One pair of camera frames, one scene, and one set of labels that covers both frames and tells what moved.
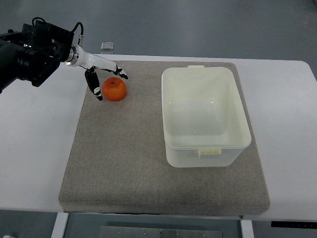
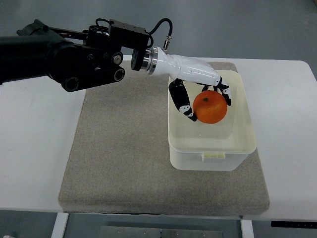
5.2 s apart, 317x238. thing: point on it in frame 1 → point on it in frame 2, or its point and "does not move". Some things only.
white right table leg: x=246 y=228 does not move
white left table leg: x=59 y=225 does not move
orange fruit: x=114 y=89 → x=210 y=106
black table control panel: x=294 y=224 does not move
